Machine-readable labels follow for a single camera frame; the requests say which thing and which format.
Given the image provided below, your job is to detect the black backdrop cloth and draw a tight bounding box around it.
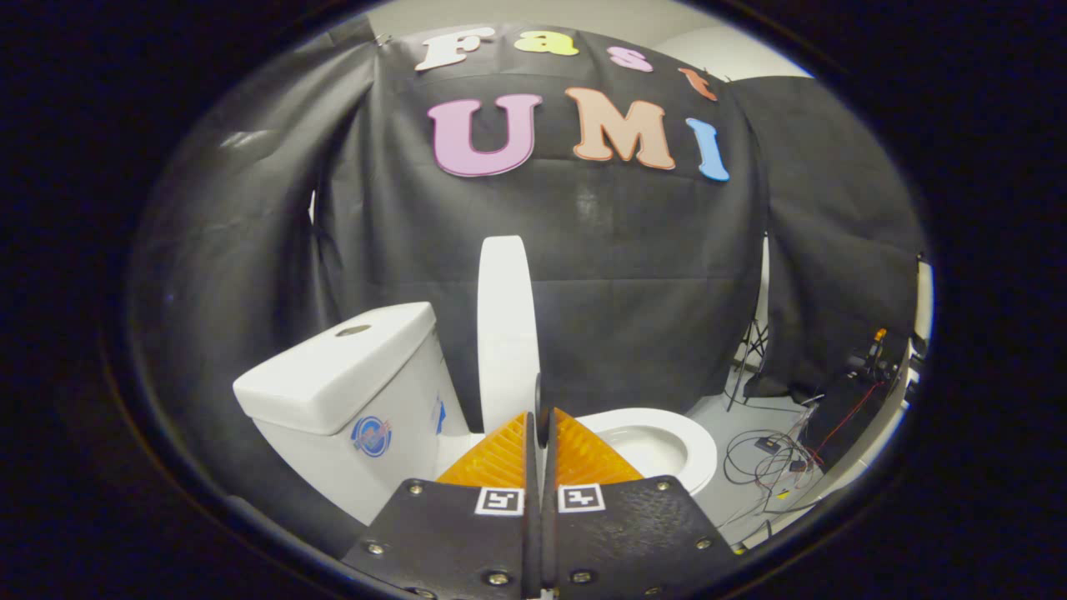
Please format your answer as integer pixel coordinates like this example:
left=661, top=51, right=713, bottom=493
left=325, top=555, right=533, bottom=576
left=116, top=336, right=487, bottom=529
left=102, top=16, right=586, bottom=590
left=729, top=75, right=926, bottom=403
left=129, top=21, right=769, bottom=559

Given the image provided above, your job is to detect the white toilet lid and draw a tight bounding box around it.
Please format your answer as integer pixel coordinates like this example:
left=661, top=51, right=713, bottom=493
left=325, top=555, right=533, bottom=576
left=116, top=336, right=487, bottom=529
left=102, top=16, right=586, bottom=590
left=477, top=235, right=551, bottom=447

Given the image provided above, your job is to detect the red cable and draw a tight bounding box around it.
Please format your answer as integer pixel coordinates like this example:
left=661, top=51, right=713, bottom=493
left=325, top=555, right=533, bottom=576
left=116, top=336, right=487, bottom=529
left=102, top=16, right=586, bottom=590
left=799, top=382, right=884, bottom=469

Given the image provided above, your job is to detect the looped black cable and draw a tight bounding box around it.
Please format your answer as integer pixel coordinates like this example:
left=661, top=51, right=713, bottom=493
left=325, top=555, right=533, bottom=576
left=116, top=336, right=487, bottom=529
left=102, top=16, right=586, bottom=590
left=723, top=429, right=794, bottom=487

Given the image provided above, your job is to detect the orange tipped black device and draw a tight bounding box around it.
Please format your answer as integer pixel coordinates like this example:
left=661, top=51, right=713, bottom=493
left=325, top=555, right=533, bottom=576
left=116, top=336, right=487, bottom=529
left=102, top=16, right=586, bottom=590
left=846, top=327, right=898, bottom=384

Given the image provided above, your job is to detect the white panel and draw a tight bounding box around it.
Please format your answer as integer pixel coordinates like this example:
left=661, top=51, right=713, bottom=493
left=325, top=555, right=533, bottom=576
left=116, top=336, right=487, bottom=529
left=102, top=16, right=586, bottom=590
left=913, top=258, right=934, bottom=343

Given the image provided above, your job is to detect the long black cable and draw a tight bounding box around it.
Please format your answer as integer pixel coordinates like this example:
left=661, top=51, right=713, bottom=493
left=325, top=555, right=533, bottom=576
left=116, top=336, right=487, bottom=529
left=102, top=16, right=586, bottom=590
left=717, top=475, right=826, bottom=544

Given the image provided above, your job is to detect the white toilet tank cover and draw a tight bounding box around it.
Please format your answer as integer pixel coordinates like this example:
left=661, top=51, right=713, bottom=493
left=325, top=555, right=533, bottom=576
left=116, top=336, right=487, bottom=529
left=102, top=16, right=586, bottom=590
left=233, top=302, right=439, bottom=436

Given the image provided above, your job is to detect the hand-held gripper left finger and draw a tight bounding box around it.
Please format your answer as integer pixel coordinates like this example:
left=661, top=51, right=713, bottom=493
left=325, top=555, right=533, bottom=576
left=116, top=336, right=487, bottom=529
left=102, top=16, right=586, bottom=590
left=343, top=411, right=539, bottom=600

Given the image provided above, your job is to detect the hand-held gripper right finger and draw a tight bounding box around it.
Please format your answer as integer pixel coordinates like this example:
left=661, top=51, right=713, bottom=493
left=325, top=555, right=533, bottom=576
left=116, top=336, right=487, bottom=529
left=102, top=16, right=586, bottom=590
left=540, top=407, right=741, bottom=600

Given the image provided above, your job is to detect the black tripod light stand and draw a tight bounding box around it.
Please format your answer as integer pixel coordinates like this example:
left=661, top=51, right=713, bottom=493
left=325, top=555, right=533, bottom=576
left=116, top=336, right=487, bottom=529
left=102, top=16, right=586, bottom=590
left=727, top=233, right=773, bottom=413

